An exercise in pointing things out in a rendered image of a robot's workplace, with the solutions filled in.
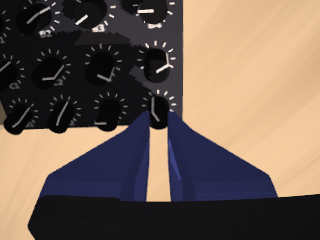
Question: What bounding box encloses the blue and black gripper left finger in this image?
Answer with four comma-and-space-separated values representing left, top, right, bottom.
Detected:
37, 111, 150, 201

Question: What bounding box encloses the black knob box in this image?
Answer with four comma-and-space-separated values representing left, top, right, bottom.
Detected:
0, 0, 183, 135

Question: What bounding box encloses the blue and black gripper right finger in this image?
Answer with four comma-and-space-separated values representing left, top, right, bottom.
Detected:
167, 111, 278, 201

